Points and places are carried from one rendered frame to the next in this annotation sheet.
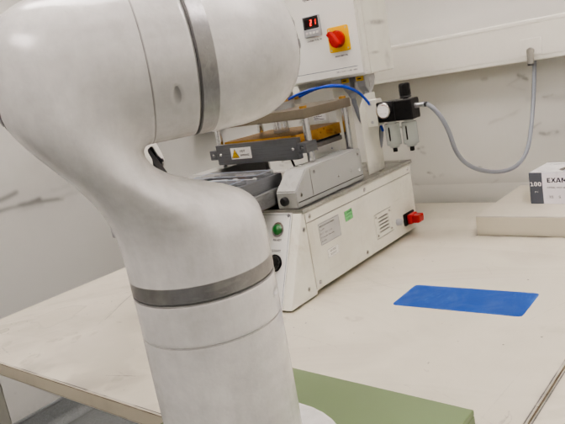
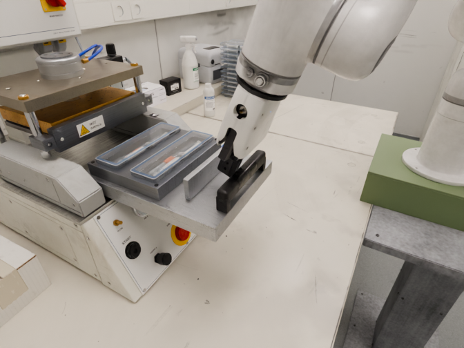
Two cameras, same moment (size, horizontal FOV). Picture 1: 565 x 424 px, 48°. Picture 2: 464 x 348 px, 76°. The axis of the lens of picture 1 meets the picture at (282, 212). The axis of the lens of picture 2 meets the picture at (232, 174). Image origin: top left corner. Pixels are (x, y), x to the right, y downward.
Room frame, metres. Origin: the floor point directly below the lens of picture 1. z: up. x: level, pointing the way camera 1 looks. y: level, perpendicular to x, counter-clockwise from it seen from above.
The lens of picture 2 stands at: (1.21, 0.64, 1.27)
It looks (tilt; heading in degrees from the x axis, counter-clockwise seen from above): 33 degrees down; 259
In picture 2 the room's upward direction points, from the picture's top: straight up
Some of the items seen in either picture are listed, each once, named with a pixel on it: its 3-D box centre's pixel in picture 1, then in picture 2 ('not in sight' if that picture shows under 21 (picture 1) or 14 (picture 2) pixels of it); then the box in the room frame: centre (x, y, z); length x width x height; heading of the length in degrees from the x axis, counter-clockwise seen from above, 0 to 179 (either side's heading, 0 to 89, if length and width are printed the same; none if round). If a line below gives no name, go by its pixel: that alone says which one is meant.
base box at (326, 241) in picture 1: (302, 227); (104, 181); (1.41, -0.04, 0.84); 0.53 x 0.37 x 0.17; 140
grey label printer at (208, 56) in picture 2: not in sight; (205, 63); (1.02, -1.07, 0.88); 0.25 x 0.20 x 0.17; 133
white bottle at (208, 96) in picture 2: not in sight; (208, 99); (1.06, -0.64, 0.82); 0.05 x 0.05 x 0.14
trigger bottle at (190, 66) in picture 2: not in sight; (190, 62); (1.11, -0.92, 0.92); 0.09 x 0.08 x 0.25; 159
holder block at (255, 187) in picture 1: (219, 189); (159, 155); (1.25, 0.12, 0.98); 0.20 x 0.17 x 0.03; 50
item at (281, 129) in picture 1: (283, 128); (72, 94); (1.42, -0.04, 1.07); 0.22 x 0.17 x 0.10; 50
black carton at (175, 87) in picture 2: not in sight; (170, 85); (1.22, -0.85, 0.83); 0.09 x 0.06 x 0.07; 41
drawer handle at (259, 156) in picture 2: not in sight; (243, 177); (1.11, 0.24, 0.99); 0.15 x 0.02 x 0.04; 50
